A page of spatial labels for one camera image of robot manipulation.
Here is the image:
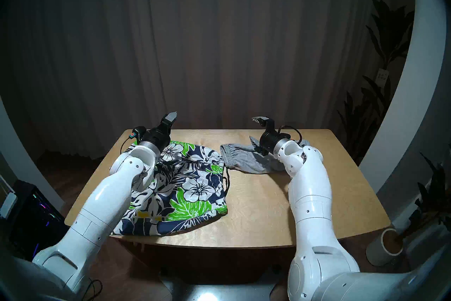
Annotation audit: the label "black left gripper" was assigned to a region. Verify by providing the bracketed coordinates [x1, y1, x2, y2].
[143, 112, 178, 149]

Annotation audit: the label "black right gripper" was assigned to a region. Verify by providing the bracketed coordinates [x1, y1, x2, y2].
[249, 116, 291, 155]

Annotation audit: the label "grey jersey shorts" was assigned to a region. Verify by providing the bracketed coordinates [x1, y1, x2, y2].
[220, 140, 310, 174]

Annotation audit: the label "navy green floral shorts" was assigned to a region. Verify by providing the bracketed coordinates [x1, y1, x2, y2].
[111, 140, 229, 236]

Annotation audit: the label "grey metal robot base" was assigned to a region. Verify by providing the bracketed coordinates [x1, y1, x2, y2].
[160, 265, 289, 301]

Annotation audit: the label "beige pleated curtain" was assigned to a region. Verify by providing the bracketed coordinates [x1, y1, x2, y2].
[0, 0, 399, 160]

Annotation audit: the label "tall dark leafy plant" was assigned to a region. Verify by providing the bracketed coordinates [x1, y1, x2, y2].
[336, 0, 414, 165]

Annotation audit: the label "white cylindrical plant pot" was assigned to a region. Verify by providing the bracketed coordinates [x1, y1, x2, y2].
[366, 228, 404, 266]

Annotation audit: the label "black computer tower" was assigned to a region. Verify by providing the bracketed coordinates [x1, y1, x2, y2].
[7, 180, 71, 262]

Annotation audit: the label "small dark leafy plant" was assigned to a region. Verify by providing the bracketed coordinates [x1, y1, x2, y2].
[402, 143, 451, 241]

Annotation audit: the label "white router box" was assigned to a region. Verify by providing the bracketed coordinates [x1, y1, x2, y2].
[0, 191, 18, 218]

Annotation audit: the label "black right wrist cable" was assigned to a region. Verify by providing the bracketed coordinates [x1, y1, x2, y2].
[278, 125, 303, 144]

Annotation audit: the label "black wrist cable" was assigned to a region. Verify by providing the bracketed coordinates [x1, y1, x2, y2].
[278, 125, 303, 144]
[120, 136, 136, 154]

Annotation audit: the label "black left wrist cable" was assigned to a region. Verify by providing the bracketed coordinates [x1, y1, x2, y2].
[120, 136, 136, 154]

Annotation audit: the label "black floor cable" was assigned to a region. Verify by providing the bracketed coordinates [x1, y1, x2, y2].
[79, 279, 103, 301]

